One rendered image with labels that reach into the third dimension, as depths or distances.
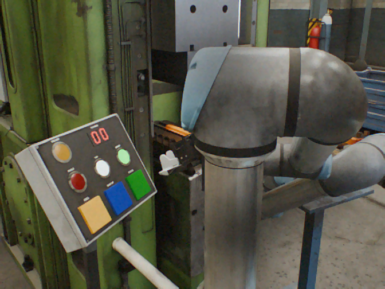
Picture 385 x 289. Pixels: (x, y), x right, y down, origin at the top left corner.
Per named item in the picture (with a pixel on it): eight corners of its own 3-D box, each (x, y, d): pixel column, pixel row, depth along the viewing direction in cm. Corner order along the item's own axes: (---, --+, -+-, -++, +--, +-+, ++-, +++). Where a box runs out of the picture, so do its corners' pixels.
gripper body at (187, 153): (180, 137, 112) (214, 121, 106) (193, 164, 113) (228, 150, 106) (167, 145, 105) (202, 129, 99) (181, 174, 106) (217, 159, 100)
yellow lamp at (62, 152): (74, 159, 101) (72, 144, 100) (56, 164, 99) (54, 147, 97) (69, 156, 104) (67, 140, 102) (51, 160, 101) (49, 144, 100)
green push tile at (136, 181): (151, 189, 122) (140, 168, 121) (138, 200, 116) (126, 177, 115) (147, 191, 123) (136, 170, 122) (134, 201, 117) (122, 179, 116)
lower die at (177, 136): (225, 159, 164) (226, 139, 161) (188, 171, 152) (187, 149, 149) (167, 135, 195) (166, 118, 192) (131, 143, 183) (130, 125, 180)
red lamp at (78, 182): (89, 188, 102) (87, 173, 101) (72, 194, 99) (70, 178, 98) (84, 184, 104) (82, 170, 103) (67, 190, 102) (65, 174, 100)
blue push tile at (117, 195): (133, 203, 114) (121, 180, 113) (117, 215, 107) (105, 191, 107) (129, 205, 115) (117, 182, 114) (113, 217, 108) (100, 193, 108)
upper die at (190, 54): (228, 73, 152) (228, 47, 149) (187, 78, 141) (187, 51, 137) (165, 62, 183) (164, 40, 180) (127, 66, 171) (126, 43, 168)
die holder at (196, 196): (254, 245, 183) (259, 155, 168) (191, 278, 160) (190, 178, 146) (181, 201, 224) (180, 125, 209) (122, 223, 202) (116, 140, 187)
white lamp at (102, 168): (113, 175, 111) (112, 160, 109) (97, 179, 108) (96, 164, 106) (107, 171, 113) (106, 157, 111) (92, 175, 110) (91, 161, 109)
